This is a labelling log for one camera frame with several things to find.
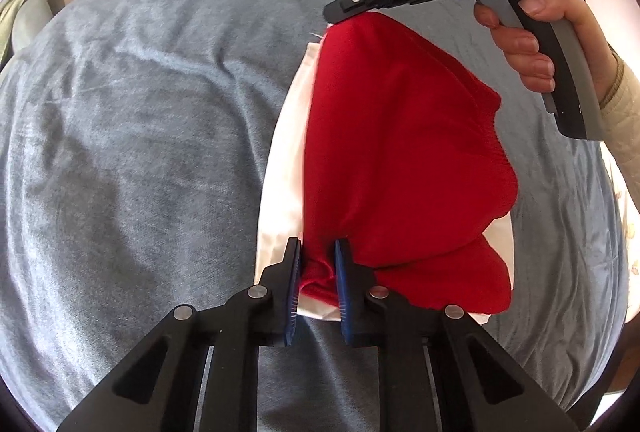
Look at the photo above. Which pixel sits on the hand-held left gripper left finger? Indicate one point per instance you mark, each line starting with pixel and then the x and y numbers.
pixel 293 302

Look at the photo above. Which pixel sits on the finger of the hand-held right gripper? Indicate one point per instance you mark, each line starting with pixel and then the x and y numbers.
pixel 350 8

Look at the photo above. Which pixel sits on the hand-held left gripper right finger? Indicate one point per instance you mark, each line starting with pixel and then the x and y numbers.
pixel 344 302

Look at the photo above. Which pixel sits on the red pants with white stripes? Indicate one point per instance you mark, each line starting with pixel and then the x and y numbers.
pixel 400 137

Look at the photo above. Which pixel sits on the person's right forearm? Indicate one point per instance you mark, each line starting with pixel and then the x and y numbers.
pixel 622 127

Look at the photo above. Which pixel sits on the person's right hand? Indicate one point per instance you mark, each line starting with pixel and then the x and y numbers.
pixel 522 57

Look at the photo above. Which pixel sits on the grey-blue blanket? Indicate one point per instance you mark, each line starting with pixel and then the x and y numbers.
pixel 150 137

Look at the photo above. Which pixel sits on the white floral quilt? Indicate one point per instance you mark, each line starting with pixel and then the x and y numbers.
pixel 631 232

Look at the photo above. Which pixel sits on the olive green bag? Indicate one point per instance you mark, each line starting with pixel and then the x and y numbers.
pixel 20 17

